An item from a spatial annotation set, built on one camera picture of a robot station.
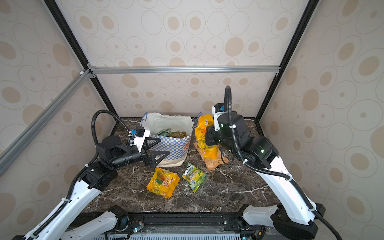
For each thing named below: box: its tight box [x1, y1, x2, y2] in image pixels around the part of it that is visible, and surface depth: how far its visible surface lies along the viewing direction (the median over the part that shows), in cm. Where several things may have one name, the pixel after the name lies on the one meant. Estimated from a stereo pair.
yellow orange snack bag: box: [147, 167, 181, 198], surface depth 83 cm
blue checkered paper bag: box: [140, 112, 203, 167], surface depth 91 cm
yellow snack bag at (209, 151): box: [194, 114, 218, 160], surface depth 63 cm
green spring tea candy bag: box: [182, 161, 208, 193], surface depth 86 cm
